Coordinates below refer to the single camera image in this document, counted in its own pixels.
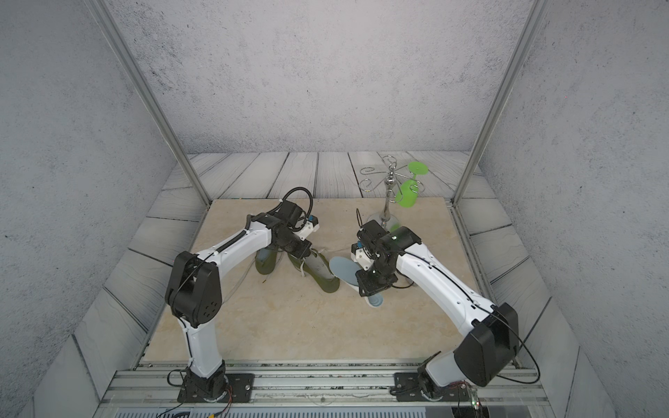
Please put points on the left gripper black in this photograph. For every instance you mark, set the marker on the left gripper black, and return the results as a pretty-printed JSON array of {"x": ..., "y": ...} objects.
[{"x": 304, "y": 251}]

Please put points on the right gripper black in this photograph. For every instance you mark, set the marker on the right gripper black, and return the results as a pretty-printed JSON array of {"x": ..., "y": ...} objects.
[{"x": 367, "y": 288}]

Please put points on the olive green shoe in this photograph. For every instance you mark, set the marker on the olive green shoe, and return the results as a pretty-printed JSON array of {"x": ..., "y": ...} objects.
[
  {"x": 316, "y": 266},
  {"x": 265, "y": 261}
]

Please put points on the grey-blue insole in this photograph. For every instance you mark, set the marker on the grey-blue insole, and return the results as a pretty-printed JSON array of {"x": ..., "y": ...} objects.
[{"x": 345, "y": 269}]

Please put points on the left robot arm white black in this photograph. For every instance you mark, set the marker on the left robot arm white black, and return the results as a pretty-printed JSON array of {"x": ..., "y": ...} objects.
[{"x": 194, "y": 288}]

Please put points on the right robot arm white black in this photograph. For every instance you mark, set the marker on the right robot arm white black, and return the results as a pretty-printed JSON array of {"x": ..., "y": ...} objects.
[{"x": 491, "y": 338}]

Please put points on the green plastic wine glass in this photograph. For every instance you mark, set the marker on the green plastic wine glass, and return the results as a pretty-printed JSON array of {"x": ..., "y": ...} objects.
[{"x": 411, "y": 187}]

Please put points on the chrome cup holder stand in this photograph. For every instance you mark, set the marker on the chrome cup holder stand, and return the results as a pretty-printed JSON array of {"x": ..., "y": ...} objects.
[{"x": 389, "y": 178}]

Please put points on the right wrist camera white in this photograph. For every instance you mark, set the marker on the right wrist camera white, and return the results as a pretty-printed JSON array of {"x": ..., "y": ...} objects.
[{"x": 360, "y": 256}]

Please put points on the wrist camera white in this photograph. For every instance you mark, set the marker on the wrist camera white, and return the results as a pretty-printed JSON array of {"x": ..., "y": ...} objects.
[
  {"x": 310, "y": 226},
  {"x": 360, "y": 256}
]

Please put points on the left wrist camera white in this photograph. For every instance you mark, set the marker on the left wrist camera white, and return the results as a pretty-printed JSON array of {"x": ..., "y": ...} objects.
[{"x": 310, "y": 226}]

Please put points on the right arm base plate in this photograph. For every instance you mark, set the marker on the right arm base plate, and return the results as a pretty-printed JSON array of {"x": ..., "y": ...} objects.
[{"x": 407, "y": 386}]

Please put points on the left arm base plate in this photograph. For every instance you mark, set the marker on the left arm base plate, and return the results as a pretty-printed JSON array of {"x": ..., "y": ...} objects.
[{"x": 240, "y": 387}]

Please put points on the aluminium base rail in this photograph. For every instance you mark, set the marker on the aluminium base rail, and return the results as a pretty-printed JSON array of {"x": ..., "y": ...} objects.
[{"x": 319, "y": 389}]

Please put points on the right aluminium frame post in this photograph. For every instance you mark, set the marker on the right aluminium frame post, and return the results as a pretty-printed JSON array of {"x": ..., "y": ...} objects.
[{"x": 513, "y": 69}]

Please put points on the aluminium frame post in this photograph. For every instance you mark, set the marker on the aluminium frame post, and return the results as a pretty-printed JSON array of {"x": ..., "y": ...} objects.
[
  {"x": 122, "y": 52},
  {"x": 513, "y": 69}
]

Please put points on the left aluminium frame post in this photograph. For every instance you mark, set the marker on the left aluminium frame post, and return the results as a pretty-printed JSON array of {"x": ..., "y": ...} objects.
[{"x": 122, "y": 52}]

